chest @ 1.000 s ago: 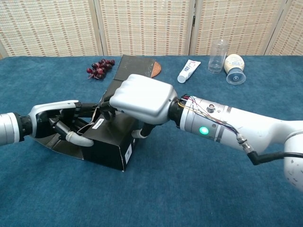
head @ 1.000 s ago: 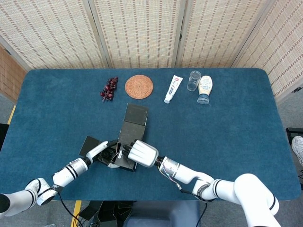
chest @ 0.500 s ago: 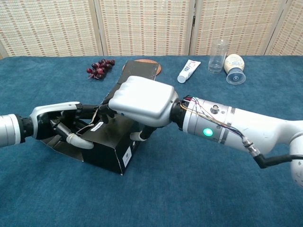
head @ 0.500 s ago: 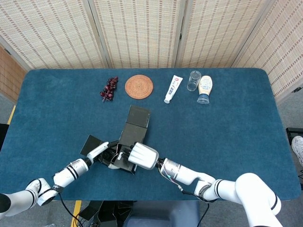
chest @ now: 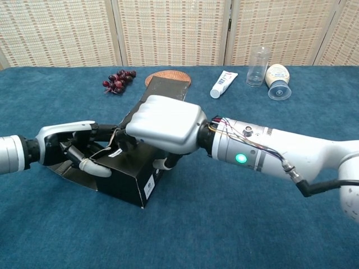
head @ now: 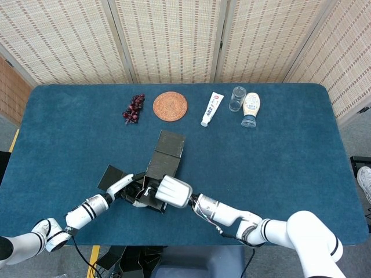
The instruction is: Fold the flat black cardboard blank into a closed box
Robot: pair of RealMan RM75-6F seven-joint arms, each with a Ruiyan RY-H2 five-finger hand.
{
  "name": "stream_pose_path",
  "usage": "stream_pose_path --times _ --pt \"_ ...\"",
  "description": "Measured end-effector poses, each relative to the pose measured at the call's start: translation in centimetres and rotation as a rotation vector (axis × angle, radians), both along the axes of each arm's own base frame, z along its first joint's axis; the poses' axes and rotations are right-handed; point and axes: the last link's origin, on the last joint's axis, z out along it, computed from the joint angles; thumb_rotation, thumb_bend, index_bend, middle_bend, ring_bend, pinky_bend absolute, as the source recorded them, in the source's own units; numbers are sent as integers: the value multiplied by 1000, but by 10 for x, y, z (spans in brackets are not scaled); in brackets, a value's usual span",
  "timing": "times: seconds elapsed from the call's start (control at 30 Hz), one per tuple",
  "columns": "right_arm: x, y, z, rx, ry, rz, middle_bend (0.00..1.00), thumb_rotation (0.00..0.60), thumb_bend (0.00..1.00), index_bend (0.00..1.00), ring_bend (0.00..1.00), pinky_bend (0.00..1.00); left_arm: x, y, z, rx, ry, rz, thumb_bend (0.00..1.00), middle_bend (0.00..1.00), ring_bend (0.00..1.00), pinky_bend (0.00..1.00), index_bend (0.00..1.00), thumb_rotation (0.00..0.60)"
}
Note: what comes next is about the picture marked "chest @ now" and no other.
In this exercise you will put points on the round woven orange coaster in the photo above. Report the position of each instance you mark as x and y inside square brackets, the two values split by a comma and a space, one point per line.
[168, 75]

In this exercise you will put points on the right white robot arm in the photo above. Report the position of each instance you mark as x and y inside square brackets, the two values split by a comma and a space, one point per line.
[280, 148]

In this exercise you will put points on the beige woven folding screen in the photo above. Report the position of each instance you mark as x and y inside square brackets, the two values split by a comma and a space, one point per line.
[174, 30]

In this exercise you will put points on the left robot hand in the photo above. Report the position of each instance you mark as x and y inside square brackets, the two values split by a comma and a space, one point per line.
[56, 130]

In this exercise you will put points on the dark red grape bunch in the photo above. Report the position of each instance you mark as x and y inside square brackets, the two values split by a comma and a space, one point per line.
[116, 82]

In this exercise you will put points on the blue carpeted table surface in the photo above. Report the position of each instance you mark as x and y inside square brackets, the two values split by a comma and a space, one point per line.
[56, 224]

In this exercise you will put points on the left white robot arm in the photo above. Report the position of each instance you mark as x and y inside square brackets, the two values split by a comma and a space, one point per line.
[14, 154]

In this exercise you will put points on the cream squeeze sauce bottle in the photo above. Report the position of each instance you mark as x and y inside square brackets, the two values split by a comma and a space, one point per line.
[277, 75]

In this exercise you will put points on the white toothpaste tube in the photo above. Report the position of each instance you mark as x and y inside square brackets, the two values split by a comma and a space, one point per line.
[223, 82]

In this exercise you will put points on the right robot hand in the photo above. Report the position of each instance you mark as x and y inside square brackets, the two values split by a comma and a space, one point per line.
[165, 120]

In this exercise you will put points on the clear drinking glass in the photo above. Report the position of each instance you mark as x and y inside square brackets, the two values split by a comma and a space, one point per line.
[256, 70]

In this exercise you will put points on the black cardboard box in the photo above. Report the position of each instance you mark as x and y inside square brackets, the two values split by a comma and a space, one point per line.
[123, 182]

